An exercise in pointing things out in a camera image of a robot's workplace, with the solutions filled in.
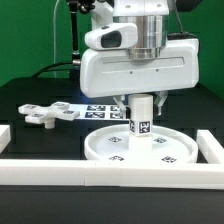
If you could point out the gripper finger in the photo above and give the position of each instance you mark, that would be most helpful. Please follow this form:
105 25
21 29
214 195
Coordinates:
119 101
161 97

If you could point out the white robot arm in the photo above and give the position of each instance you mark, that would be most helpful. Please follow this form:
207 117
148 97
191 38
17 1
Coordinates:
131 51

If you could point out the black camera pole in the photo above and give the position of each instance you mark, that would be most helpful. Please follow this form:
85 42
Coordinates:
84 7

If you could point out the white cross-shaped table base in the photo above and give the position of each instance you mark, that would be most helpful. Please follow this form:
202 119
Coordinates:
47 115

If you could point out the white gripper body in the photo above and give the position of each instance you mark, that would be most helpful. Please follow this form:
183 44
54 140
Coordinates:
112 73

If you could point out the white U-shaped fence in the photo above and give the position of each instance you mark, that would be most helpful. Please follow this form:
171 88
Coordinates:
206 173

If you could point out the white round table top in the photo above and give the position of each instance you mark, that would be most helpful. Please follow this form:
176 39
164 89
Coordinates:
140 148

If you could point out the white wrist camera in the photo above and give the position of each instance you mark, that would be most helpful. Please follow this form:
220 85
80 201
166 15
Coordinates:
112 36

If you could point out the white marker sheet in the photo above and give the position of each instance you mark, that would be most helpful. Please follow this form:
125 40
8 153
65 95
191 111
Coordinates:
98 112

